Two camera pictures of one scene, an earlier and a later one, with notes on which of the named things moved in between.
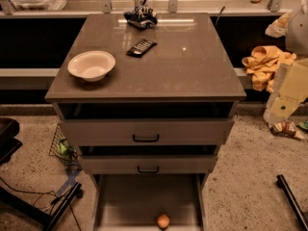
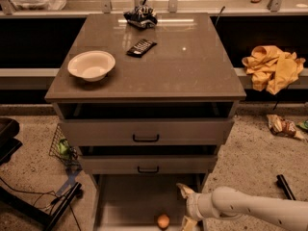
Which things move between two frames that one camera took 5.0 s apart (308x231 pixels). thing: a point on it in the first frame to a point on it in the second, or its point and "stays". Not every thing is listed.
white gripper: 298,33 to 192,205
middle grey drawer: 149,163 stays
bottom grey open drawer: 148,202 stays
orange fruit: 163,220 stays
